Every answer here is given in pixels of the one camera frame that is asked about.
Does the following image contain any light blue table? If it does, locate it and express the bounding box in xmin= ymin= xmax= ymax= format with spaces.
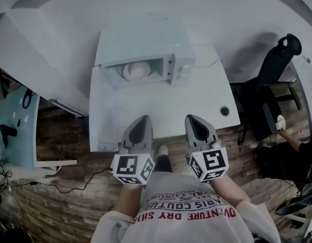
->
xmin=0 ymin=86 xmax=41 ymax=171

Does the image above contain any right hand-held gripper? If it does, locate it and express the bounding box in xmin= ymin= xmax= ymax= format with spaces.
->
xmin=185 ymin=114 xmax=230 ymax=184

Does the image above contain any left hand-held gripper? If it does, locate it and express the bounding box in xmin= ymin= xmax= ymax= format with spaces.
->
xmin=110 ymin=114 xmax=156 ymax=186

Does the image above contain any person's right forearm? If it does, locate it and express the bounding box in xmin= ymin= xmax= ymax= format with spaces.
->
xmin=208 ymin=177 xmax=251 ymax=210

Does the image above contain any person's black trouser leg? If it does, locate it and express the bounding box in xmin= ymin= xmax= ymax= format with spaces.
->
xmin=153 ymin=154 xmax=174 ymax=174

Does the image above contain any black office chair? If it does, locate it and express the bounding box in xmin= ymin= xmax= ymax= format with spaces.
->
xmin=230 ymin=33 xmax=303 ymax=146

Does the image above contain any white round plate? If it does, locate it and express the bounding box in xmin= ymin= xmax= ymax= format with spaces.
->
xmin=122 ymin=61 xmax=149 ymax=82

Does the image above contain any white table leg frame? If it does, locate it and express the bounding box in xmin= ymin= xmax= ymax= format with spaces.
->
xmin=34 ymin=158 xmax=78 ymax=179

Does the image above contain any white printed t-shirt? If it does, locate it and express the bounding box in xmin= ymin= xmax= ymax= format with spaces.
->
xmin=91 ymin=171 xmax=283 ymax=243

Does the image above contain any black and white machine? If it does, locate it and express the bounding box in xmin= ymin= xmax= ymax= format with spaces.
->
xmin=274 ymin=182 xmax=312 ymax=237

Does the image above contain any large white table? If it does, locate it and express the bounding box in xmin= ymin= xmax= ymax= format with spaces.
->
xmin=0 ymin=9 xmax=91 ymax=117

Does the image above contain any white round object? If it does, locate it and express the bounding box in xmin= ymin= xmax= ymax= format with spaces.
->
xmin=276 ymin=114 xmax=287 ymax=132

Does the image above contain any white microwave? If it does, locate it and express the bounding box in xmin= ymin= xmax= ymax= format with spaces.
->
xmin=88 ymin=19 xmax=197 ymax=153

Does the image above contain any black handheld tool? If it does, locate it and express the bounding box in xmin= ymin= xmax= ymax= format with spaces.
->
xmin=0 ymin=124 xmax=18 ymax=149

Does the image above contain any black looped strap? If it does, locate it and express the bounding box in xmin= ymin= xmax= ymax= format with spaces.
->
xmin=21 ymin=88 xmax=34 ymax=110

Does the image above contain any person's left forearm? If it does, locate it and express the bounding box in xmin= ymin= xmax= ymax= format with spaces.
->
xmin=119 ymin=182 xmax=148 ymax=227

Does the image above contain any black floor cable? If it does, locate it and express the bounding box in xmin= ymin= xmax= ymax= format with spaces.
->
xmin=8 ymin=167 xmax=114 ymax=194

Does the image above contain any white power cord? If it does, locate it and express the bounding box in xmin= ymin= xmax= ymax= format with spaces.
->
xmin=195 ymin=58 xmax=224 ymax=69

